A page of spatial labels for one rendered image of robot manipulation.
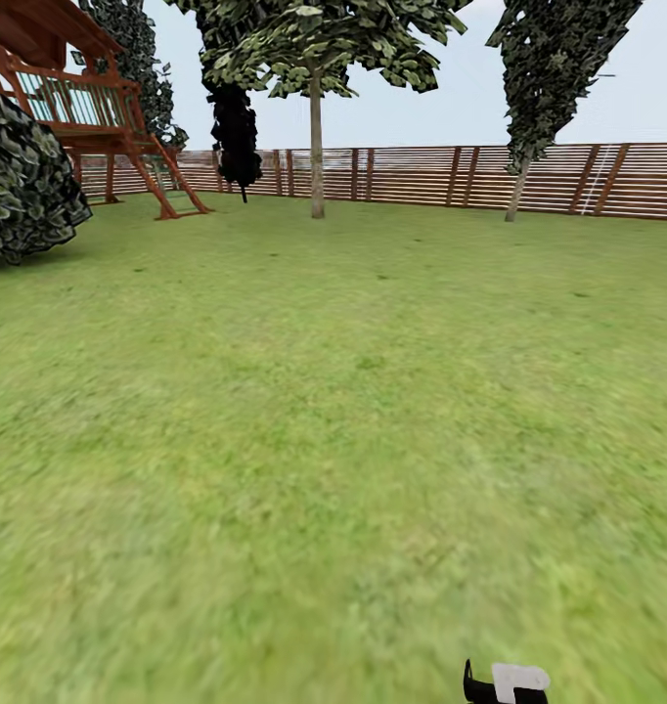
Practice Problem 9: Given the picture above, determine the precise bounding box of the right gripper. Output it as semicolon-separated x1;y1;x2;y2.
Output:
464;659;547;704

